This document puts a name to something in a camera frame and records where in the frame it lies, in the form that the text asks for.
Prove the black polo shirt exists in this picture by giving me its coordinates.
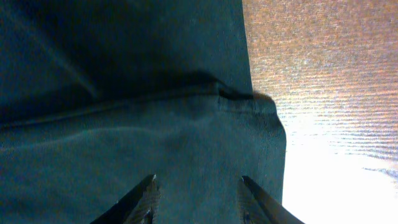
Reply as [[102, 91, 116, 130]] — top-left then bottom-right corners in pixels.
[[1, 1, 286, 223]]

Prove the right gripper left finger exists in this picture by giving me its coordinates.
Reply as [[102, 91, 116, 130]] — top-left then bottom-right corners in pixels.
[[91, 174, 160, 224]]

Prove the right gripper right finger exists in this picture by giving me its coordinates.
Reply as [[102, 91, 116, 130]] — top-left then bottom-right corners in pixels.
[[237, 175, 303, 224]]

